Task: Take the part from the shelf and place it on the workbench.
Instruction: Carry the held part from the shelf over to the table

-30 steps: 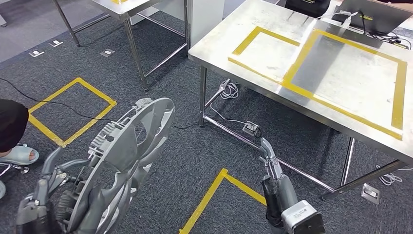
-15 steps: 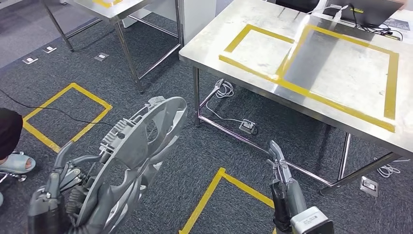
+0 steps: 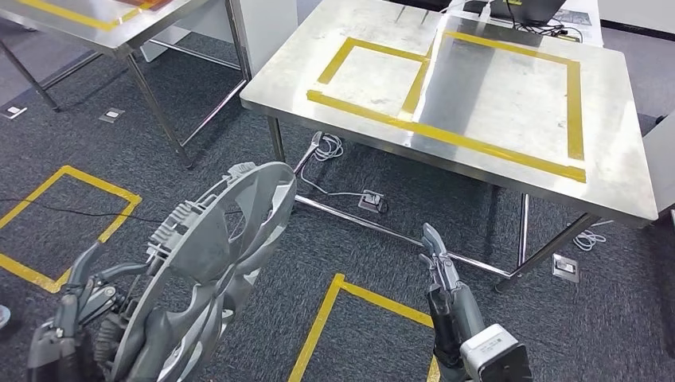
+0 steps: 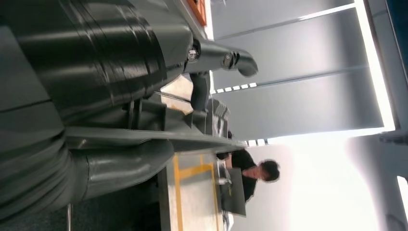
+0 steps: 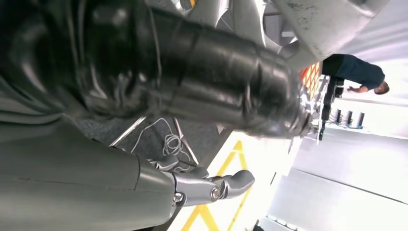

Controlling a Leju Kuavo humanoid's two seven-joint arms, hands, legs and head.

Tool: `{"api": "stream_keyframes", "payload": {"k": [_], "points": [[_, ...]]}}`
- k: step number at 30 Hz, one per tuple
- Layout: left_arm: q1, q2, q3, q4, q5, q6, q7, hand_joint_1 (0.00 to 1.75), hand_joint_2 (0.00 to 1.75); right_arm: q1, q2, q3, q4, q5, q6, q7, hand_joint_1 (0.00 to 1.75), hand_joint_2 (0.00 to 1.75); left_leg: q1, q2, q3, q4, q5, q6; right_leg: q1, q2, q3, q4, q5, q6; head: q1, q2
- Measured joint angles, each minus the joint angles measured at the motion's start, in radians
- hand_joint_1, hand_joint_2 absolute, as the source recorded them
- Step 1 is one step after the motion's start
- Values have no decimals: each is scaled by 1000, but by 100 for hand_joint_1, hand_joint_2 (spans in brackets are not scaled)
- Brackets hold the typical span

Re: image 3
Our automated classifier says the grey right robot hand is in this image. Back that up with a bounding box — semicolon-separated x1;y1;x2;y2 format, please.
419;222;486;364

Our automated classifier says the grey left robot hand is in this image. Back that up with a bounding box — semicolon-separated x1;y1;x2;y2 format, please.
26;241;181;382

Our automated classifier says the silver plastic wheel hubcap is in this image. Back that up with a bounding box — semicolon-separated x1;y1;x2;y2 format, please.
97;160;298;382

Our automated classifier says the stainless steel workbench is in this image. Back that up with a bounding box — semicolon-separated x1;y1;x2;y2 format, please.
240;0;660;294

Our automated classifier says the stainless steel table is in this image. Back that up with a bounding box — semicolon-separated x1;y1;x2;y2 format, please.
640;107;675;228
0;0;252;170

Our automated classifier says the printed paper sheet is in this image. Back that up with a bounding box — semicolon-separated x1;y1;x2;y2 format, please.
551;7;605;48

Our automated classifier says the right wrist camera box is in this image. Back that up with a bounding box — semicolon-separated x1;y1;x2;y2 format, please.
459;322;533;382

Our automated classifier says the black floor cable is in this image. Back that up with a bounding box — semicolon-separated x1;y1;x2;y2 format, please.
0;197;165;224

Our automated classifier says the white floor cable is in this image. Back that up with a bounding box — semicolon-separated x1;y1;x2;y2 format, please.
572;218;615;252
292;131;380;204

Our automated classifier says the black cable bundle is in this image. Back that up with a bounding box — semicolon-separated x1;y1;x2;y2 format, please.
505;0;585;43

